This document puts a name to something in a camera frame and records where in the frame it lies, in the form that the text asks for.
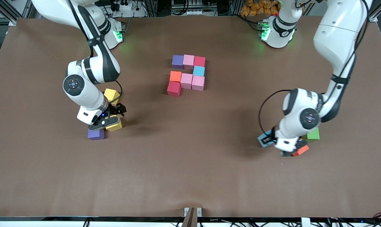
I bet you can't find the yellow foam cube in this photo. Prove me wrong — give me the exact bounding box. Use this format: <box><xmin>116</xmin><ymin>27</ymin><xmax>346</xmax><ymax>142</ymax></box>
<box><xmin>103</xmin><ymin>88</ymin><xmax>121</xmax><ymax>106</ymax></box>
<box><xmin>105</xmin><ymin>117</ymin><xmax>123</xmax><ymax>132</ymax></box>

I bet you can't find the pink foam cube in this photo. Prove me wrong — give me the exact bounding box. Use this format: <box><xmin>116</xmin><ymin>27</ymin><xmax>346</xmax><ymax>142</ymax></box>
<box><xmin>182</xmin><ymin>55</ymin><xmax>195</xmax><ymax>70</ymax></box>
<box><xmin>191</xmin><ymin>76</ymin><xmax>205</xmax><ymax>91</ymax></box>
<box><xmin>180</xmin><ymin>73</ymin><xmax>193</xmax><ymax>90</ymax></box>

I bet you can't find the purple foam cube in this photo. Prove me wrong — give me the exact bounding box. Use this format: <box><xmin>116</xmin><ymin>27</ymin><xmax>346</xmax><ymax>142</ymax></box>
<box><xmin>171</xmin><ymin>55</ymin><xmax>185</xmax><ymax>70</ymax></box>
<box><xmin>87</xmin><ymin>128</ymin><xmax>105</xmax><ymax>141</ymax></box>

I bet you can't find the green foam cube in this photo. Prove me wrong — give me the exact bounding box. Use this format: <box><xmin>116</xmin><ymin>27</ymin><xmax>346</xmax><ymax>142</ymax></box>
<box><xmin>302</xmin><ymin>127</ymin><xmax>320</xmax><ymax>141</ymax></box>

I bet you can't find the brown table mat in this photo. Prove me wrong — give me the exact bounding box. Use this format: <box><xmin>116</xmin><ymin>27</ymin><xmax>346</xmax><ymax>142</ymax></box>
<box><xmin>0</xmin><ymin>16</ymin><xmax>381</xmax><ymax>218</ymax></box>

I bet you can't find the white power strip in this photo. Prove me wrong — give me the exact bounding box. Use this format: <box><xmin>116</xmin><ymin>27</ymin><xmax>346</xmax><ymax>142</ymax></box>
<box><xmin>104</xmin><ymin>0</ymin><xmax>147</xmax><ymax>18</ymax></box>

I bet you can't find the orange object pile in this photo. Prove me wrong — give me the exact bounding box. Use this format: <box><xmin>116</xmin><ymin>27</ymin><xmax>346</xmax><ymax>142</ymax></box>
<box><xmin>240</xmin><ymin>0</ymin><xmax>281</xmax><ymax>17</ymax></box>

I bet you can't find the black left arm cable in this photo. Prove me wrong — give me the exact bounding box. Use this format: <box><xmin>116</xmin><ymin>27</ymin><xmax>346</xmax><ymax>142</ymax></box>
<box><xmin>258</xmin><ymin>90</ymin><xmax>293</xmax><ymax>134</ymax></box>

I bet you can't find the small metal bracket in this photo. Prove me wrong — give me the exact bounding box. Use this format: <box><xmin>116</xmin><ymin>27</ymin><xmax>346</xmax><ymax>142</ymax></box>
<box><xmin>184</xmin><ymin>207</ymin><xmax>202</xmax><ymax>217</ymax></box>

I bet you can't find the brown post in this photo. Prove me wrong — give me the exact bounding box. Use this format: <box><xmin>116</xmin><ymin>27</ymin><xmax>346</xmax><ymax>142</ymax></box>
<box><xmin>181</xmin><ymin>207</ymin><xmax>195</xmax><ymax>227</ymax></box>

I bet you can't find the aluminium frame profile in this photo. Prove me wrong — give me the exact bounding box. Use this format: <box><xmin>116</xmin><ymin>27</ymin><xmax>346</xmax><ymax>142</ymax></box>
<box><xmin>0</xmin><ymin>0</ymin><xmax>36</xmax><ymax>26</ymax></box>
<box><xmin>369</xmin><ymin>0</ymin><xmax>381</xmax><ymax>22</ymax></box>

